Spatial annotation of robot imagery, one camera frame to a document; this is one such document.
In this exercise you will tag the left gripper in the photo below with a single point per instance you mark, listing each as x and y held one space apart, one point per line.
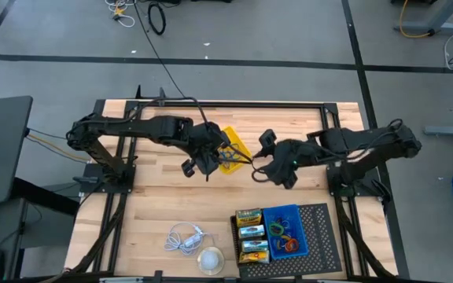
207 155

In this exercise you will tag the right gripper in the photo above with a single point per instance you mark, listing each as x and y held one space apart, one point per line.
285 161

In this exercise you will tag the yellow plastic basket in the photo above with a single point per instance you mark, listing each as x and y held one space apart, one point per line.
236 149

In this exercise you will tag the purple coil wristband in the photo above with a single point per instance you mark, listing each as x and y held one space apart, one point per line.
279 221

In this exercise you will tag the green coil wristband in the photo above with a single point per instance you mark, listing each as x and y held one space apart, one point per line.
275 229

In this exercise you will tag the blue plastic basket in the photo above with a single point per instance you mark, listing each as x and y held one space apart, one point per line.
267 236

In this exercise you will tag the blue coil wristband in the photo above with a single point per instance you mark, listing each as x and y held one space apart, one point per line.
279 245

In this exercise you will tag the orange coil wristband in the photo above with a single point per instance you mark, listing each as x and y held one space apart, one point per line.
292 246

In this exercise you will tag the small yellow crayon pack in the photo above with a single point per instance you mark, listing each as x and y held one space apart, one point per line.
254 257

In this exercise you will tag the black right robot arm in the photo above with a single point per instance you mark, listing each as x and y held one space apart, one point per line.
368 143

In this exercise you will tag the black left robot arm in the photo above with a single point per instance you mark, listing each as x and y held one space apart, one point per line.
148 127

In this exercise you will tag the grey desk foot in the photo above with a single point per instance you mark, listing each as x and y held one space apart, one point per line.
450 130

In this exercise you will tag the grey desk leg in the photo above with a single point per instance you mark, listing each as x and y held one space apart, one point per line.
443 13

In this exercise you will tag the black perforated metal riser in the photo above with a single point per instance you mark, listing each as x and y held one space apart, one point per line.
321 239

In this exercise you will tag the silver metal bar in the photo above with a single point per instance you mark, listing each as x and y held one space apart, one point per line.
120 280

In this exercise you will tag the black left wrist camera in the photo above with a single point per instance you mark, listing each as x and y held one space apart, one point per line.
208 133

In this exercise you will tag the black table frame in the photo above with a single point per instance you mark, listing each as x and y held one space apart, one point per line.
230 105

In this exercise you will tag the black frame bracket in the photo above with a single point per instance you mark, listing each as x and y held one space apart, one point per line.
138 93
163 96

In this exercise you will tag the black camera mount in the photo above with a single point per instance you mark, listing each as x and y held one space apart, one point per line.
158 276

